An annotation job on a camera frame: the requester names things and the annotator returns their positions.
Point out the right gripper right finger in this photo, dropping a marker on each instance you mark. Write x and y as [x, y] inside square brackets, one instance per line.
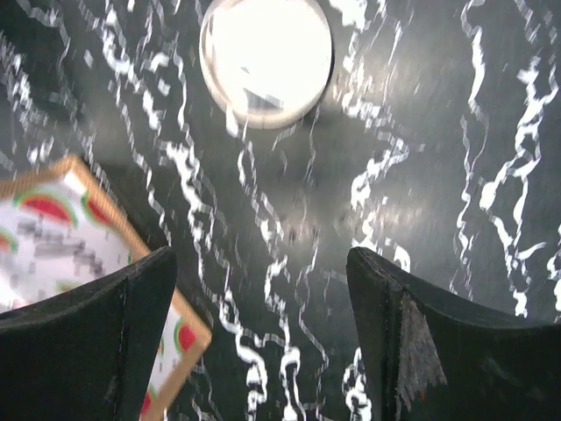
[432, 355]

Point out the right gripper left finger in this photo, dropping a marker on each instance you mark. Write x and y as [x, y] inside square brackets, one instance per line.
[88, 354]

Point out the black drink can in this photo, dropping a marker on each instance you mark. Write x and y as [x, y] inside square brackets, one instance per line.
[265, 63]

